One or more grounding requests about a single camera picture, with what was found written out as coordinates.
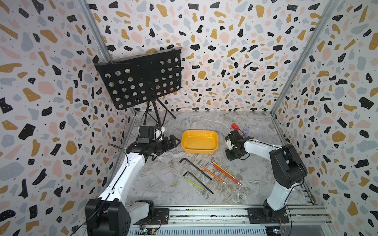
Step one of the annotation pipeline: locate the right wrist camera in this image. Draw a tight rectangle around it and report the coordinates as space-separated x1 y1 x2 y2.
225 138 233 149

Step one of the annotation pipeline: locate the lime green hex key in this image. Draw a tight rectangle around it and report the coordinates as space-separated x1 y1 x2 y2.
184 178 203 190

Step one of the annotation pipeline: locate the red hex key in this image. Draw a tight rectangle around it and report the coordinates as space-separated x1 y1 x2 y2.
206 162 241 185

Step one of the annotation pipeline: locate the orange hex key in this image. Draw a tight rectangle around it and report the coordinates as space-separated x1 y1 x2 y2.
199 163 227 185

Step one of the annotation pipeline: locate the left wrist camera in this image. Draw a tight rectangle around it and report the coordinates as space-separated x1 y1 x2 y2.
137 125 165 144

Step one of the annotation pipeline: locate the red small block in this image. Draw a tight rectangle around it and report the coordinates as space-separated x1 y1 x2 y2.
231 124 240 130

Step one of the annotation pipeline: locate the long black hex key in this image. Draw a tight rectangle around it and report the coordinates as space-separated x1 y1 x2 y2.
179 158 212 180

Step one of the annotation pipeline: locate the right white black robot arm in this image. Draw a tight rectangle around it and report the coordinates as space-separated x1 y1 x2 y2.
225 130 308 222

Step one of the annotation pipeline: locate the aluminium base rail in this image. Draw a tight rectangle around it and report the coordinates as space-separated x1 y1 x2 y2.
123 205 334 236

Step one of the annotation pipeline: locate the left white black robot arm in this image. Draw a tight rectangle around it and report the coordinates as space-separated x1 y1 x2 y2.
85 135 181 236

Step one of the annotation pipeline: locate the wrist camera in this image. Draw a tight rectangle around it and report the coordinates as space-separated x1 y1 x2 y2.
225 138 233 149
137 125 165 144

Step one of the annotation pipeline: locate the yellow plastic storage box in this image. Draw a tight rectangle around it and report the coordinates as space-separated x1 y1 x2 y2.
181 130 219 154

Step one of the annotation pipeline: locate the yellow hex key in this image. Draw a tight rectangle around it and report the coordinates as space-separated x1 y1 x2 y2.
211 158 236 179

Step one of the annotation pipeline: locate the black perforated music stand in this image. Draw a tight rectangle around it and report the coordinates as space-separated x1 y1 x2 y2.
94 47 183 125

